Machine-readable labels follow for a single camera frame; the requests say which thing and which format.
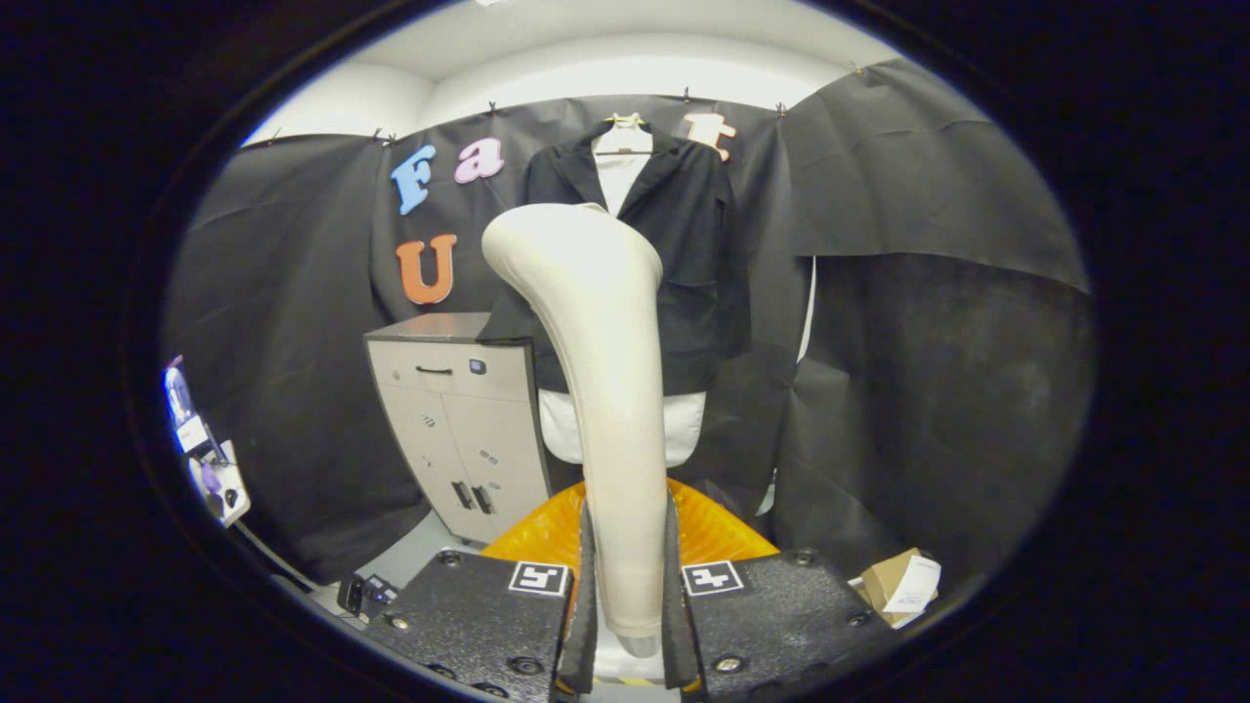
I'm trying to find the white vertical pole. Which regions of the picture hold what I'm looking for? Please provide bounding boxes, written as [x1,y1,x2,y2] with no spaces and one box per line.
[796,256,817,364]

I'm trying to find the grey cabinet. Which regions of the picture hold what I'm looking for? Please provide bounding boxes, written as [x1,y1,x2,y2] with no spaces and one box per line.
[363,312,558,546]

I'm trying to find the white box device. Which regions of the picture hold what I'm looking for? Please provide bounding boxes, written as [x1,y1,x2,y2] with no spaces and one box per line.
[188,439,252,530]

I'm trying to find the small lit screen device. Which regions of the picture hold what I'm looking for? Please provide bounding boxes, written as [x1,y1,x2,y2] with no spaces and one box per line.
[164,356,230,465]

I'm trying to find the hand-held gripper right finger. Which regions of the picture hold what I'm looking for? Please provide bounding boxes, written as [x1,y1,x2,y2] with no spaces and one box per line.
[666,478,896,702]

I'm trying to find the row of small backdrop clips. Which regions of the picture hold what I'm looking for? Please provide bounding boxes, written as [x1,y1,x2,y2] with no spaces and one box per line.
[266,62,868,147]

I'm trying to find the black blazer jacket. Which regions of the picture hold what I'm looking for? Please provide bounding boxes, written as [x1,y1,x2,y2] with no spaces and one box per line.
[479,119,753,396]

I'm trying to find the cardboard box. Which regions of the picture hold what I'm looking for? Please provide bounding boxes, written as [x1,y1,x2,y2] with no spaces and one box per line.
[859,547,943,629]

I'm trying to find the white shirt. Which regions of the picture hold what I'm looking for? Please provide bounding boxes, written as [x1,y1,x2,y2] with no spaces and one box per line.
[537,146,708,468]

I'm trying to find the black floor device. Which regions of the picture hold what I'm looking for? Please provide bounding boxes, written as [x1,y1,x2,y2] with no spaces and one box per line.
[337,573,399,624]

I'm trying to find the white garment steamer handle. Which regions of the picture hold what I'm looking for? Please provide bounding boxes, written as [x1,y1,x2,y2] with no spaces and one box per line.
[480,202,669,645]

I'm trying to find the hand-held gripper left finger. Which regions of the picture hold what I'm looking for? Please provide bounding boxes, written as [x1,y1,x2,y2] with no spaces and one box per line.
[359,480,599,703]

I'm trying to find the white clothes hanger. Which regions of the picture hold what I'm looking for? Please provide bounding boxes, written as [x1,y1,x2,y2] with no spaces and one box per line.
[594,112,653,157]

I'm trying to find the black backdrop cloth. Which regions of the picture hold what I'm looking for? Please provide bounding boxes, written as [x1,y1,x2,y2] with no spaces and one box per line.
[161,57,1097,587]

